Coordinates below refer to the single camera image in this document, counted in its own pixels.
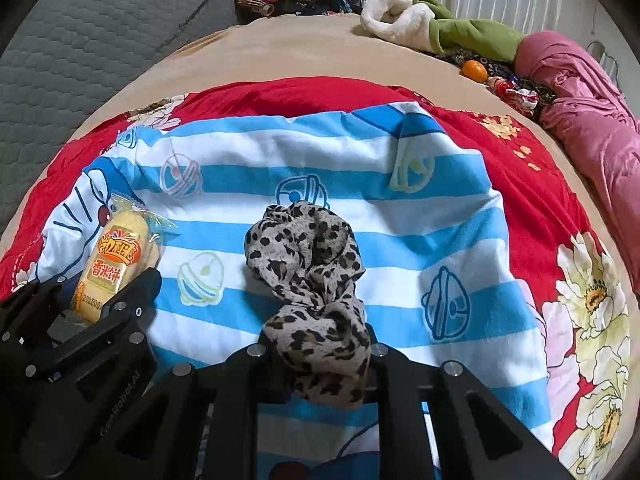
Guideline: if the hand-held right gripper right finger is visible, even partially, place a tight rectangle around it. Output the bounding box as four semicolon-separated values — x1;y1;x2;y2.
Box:
364;342;576;480

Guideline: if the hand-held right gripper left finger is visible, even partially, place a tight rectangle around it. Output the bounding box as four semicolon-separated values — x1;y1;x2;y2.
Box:
145;345;296;480

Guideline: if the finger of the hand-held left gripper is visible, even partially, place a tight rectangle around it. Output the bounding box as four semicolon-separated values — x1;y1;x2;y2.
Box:
0;276;68;346
35;267;163;376

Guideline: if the yellow rice cracker packet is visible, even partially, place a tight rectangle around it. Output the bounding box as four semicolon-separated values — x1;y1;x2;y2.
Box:
70;192;178;318

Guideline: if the leopard print cloth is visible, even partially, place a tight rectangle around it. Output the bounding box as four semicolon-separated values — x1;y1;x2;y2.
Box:
243;200;373;408

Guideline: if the blue striped cartoon cloth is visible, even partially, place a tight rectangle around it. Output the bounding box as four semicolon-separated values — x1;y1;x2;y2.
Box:
37;101;556;480

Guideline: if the red floral blanket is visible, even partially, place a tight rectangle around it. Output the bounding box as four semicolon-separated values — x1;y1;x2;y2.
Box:
0;80;632;480

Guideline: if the grey quilted headboard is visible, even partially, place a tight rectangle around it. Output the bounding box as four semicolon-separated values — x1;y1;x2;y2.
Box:
0;0;241;241

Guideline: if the dark patterned cloth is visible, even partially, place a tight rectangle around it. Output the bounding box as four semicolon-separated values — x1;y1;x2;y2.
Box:
445;50;557;113

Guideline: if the pink quilt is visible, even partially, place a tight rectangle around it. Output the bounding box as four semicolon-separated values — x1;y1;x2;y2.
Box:
515;30;640;256

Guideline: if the green cloth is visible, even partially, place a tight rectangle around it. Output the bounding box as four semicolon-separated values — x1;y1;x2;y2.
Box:
402;0;526;63

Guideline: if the white fleece cloth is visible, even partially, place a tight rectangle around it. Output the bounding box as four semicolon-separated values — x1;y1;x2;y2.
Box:
360;0;436;43

